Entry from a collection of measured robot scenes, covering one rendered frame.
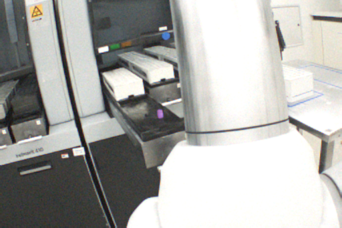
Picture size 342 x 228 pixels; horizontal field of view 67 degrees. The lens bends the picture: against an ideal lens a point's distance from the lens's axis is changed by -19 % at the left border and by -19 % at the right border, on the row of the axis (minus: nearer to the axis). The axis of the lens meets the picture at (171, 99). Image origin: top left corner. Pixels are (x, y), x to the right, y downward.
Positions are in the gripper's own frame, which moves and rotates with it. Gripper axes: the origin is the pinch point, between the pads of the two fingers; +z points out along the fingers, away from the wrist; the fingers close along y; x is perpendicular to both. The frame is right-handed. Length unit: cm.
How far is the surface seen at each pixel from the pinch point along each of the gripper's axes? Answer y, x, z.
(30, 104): -78, 36, 2
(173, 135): -36.4, -12.3, 6.9
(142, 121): -40.5, 1.7, 6.9
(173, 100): -23.7, 26.9, 11.8
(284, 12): 142, 157, -5
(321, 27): 185, 144, 13
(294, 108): -6.9, -22.2, 5.3
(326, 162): -10.2, -39.2, 12.5
